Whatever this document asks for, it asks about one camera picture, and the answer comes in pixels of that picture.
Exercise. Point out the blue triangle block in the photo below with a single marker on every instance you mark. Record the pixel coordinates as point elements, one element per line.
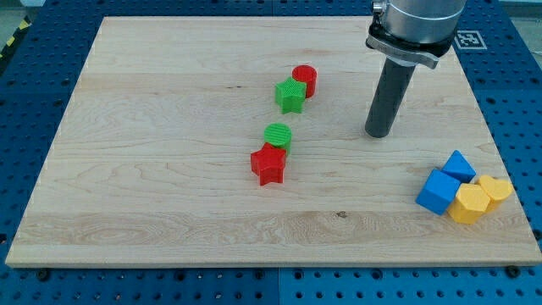
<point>459,168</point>

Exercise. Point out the red cylinder block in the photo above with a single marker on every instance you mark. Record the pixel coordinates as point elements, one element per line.
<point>307,74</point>

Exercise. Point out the red star block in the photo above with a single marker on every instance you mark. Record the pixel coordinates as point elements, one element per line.
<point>268,164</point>

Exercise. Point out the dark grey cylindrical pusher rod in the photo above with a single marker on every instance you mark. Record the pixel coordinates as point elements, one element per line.
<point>391,88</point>

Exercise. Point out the yellow black hazard tape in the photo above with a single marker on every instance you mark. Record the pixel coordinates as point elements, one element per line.
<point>16,38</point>

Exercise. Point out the white fiducial marker tag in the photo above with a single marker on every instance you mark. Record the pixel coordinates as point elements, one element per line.
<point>469,40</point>

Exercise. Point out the yellow hexagon block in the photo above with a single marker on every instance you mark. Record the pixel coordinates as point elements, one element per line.
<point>469,204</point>

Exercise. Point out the blue cube block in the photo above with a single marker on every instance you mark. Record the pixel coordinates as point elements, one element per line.
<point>438,192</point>

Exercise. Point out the yellow heart block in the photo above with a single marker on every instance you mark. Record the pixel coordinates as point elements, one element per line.
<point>498,190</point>

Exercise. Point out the light wooden board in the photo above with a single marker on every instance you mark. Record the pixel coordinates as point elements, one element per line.
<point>151,163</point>

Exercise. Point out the green cylinder block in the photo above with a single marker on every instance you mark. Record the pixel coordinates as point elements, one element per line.
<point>278,135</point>

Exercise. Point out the green star block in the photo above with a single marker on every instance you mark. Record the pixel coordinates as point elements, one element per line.
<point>290,95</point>

